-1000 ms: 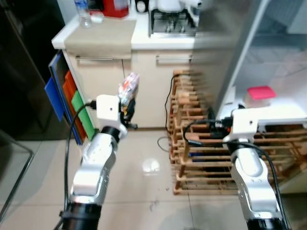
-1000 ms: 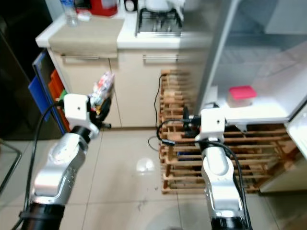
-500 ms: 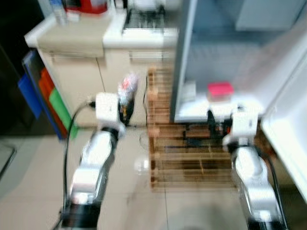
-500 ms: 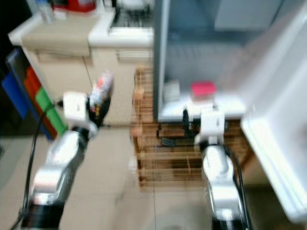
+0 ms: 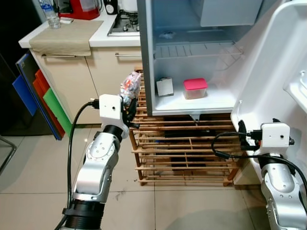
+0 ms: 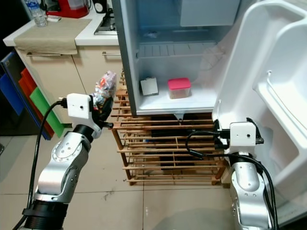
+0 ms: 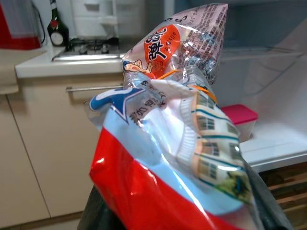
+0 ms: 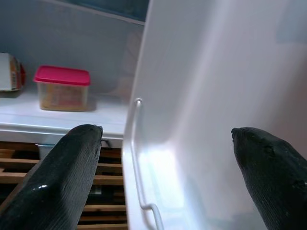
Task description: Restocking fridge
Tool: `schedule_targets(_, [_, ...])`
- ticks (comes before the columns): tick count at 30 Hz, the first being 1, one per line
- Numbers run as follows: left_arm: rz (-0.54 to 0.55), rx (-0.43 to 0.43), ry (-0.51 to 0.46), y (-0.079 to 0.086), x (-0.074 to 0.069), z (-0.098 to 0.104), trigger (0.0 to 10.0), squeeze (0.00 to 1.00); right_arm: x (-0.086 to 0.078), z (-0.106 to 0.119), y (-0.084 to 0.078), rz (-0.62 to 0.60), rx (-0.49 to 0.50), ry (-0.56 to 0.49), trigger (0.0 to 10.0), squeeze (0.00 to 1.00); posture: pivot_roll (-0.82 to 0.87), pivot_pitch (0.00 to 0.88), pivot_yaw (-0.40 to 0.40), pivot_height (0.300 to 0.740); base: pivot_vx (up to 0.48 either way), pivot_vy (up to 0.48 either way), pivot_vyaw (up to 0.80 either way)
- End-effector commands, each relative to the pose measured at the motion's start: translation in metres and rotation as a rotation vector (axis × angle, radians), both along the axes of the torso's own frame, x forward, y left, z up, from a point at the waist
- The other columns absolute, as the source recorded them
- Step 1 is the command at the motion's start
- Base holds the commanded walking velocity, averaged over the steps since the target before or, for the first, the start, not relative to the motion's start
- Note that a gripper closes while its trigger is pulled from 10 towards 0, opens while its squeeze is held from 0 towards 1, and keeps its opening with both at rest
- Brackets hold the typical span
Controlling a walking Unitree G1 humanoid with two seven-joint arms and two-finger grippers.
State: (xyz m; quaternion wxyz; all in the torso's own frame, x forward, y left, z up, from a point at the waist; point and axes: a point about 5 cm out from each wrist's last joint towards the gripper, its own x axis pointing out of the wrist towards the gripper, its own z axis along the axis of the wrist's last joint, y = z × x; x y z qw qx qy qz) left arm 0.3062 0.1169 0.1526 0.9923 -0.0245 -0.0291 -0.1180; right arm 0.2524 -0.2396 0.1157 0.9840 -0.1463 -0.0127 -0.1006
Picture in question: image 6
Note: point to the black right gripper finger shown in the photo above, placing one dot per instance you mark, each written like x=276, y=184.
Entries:
x=216, y=132

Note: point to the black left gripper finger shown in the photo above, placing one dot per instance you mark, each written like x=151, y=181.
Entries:
x=110, y=109
x=97, y=109

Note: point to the shiny snack packet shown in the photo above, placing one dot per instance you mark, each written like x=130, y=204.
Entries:
x=105, y=85

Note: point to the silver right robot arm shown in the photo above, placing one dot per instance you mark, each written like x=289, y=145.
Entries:
x=247, y=189

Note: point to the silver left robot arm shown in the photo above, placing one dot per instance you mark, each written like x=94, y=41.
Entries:
x=62, y=165

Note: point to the small grey fridge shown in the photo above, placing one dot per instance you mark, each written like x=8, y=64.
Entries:
x=244, y=72

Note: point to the clear fridge shelf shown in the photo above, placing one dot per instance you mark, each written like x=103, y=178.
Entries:
x=177, y=50

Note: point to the fridge freezer flap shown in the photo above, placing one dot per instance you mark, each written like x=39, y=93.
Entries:
x=208, y=12

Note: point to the beige kitchen cabinet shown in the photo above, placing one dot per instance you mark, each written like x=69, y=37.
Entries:
x=76, y=76

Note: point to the small grey box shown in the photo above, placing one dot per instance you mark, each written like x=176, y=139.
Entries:
x=149, y=86

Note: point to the green cutting board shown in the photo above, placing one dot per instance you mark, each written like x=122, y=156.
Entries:
x=47, y=111

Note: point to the pink lid food container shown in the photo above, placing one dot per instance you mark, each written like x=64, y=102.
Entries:
x=179, y=88

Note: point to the wooden slatted rack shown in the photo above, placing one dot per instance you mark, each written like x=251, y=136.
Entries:
x=168, y=165

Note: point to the red cutting board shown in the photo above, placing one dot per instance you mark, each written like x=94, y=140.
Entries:
x=28, y=86

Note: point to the gas hob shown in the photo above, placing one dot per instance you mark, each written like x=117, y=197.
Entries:
x=105, y=25

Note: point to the beige counter cloth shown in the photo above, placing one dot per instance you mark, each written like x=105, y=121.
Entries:
x=50, y=37

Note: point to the small white flat item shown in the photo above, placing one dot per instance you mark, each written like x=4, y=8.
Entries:
x=54, y=19

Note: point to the small black kitchen item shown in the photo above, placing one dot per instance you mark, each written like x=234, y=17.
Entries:
x=100, y=6

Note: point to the clear plastic water bottle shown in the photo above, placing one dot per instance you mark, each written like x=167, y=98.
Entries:
x=37, y=13

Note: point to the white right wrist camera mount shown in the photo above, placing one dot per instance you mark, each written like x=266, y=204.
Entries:
x=242, y=134

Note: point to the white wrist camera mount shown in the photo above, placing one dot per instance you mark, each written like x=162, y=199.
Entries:
x=79, y=108
x=242, y=134

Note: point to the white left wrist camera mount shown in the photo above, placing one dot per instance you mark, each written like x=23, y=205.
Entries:
x=79, y=108

